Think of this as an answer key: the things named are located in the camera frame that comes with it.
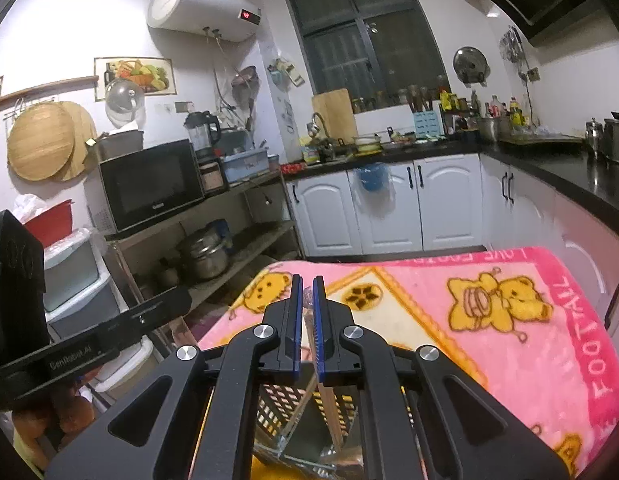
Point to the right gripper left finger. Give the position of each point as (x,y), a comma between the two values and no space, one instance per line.
(194,416)

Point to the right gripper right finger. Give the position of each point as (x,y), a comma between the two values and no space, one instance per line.
(421,416)

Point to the white kitchen cabinets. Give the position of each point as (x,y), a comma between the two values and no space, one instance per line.
(569,204)

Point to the dark kitchen window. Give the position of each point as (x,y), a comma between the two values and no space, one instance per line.
(374,49)

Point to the person's left hand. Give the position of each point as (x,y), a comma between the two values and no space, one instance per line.
(60,406)

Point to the white drawer storage unit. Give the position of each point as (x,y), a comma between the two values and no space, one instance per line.
(81,293)

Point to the dark green utensil basket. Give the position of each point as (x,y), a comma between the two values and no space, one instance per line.
(307,432)

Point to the red plastic basin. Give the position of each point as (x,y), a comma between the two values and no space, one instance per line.
(52,225)

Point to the pink cartoon bear blanket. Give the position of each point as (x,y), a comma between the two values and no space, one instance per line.
(515,320)

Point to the stainless steel pot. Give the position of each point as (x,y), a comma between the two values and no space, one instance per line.
(204,254)

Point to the metal storage shelf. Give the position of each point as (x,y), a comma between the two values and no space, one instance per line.
(255,219)

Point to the black microwave oven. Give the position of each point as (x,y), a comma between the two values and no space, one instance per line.
(129,192)

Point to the round bamboo board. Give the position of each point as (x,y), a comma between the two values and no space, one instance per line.
(41,142)

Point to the blue hanging bucket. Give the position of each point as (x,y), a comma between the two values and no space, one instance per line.
(373,178)

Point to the light blue storage box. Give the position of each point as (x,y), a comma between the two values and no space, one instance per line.
(241,166)

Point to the glass dome lid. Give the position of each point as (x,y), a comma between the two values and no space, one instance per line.
(124,103)

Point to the black blender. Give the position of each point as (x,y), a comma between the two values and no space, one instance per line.
(204,132)

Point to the light blue knife block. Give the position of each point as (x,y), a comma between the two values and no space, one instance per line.
(428,124)

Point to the fruit picture poster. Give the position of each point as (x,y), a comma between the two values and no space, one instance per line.
(154,76)

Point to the wooden cutting board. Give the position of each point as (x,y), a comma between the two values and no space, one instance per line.
(335,107)

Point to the hanging pot lid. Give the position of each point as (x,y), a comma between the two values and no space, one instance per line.
(471,66)

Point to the white water heater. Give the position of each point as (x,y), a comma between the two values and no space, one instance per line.
(230,20)

